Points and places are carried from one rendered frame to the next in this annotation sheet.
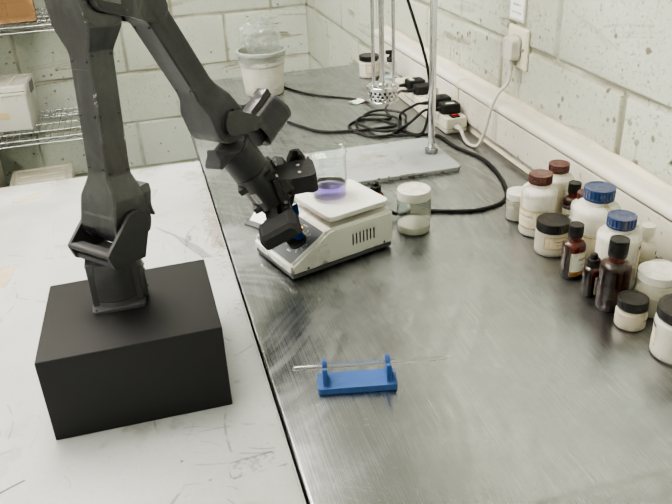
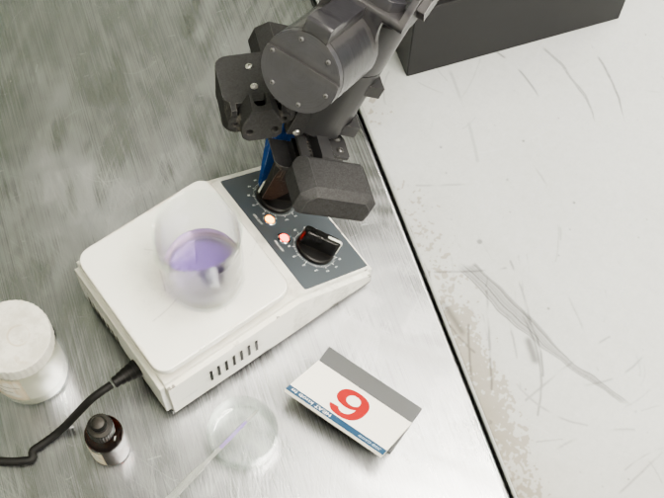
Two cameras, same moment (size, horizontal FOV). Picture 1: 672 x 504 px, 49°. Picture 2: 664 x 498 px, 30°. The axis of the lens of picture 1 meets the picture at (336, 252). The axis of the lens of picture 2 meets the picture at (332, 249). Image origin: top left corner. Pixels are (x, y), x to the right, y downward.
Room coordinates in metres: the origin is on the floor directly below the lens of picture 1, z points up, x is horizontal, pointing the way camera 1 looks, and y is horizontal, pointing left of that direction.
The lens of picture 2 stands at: (1.53, 0.06, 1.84)
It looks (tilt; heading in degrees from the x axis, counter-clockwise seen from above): 65 degrees down; 173
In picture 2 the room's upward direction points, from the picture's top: 2 degrees clockwise
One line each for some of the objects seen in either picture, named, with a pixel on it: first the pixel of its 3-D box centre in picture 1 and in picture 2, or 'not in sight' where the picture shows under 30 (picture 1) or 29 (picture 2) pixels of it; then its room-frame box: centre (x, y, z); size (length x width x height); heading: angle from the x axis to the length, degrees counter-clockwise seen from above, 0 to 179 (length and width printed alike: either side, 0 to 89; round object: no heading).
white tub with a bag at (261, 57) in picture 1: (261, 55); not in sight; (2.12, 0.18, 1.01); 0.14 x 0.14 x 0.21
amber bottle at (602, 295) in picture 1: (614, 272); not in sight; (0.91, -0.39, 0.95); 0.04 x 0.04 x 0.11
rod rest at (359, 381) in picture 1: (356, 373); not in sight; (0.75, -0.02, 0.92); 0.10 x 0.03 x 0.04; 92
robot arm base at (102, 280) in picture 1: (116, 278); not in sight; (0.82, 0.28, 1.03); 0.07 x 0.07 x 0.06; 15
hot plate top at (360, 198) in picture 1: (340, 199); (183, 274); (1.15, -0.01, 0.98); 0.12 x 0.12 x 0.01; 32
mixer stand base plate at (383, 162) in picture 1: (379, 161); not in sight; (1.51, -0.10, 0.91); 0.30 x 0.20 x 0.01; 104
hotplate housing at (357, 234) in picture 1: (328, 226); (215, 279); (1.13, 0.01, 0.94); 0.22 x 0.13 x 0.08; 122
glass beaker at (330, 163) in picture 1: (330, 174); (199, 258); (1.15, 0.00, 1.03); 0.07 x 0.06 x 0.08; 137
